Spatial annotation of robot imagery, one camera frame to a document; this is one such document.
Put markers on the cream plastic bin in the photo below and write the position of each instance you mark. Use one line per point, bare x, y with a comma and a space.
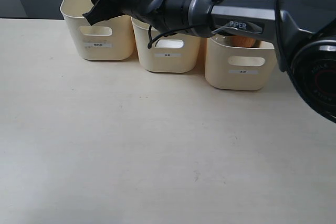
109, 40
180, 60
238, 68

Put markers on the right cream plastic bin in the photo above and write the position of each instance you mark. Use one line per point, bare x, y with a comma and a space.
238, 68

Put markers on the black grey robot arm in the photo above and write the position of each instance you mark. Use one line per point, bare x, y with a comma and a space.
301, 31

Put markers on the white paper cup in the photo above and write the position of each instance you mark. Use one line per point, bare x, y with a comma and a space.
169, 43

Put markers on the brown wooden cup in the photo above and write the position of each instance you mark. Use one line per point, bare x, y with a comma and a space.
241, 41

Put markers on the middle cream plastic bin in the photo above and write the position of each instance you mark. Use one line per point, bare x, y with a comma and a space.
180, 60

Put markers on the left cream plastic bin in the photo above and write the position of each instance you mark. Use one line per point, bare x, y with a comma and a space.
109, 40

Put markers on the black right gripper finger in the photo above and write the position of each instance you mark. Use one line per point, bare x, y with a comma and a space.
102, 10

